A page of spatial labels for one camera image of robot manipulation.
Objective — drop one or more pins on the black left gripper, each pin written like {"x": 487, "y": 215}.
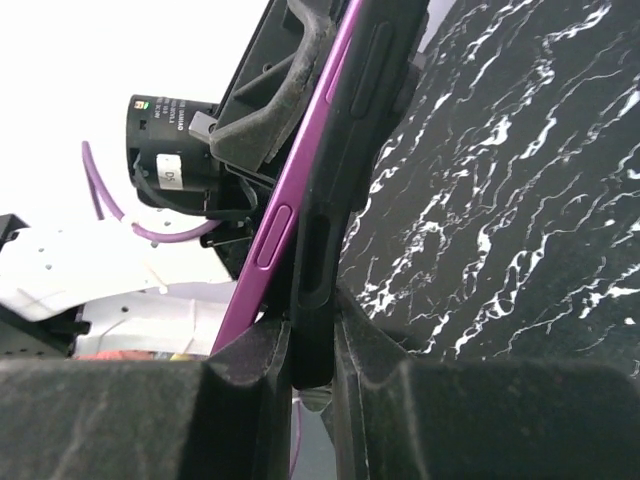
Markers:
{"x": 250, "y": 133}

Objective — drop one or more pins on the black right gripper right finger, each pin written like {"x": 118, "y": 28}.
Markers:
{"x": 400, "y": 416}

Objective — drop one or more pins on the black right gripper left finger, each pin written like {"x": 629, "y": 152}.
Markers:
{"x": 224, "y": 418}

